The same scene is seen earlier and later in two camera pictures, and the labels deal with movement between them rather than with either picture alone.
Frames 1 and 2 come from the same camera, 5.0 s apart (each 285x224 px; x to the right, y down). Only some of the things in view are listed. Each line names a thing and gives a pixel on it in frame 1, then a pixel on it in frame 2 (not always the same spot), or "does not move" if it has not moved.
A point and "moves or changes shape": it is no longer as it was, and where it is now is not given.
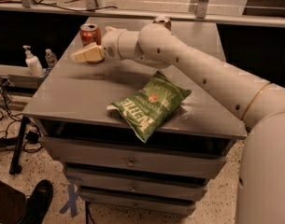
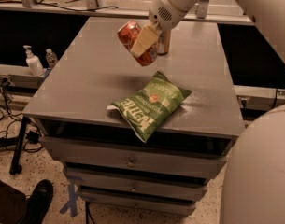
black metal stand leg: (15, 167) does not move
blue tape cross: (72, 203) does not move
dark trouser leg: (8, 203) does not move
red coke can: (90, 33) moves or changes shape
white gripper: (110, 43) to (163, 12)
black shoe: (37, 203) does not move
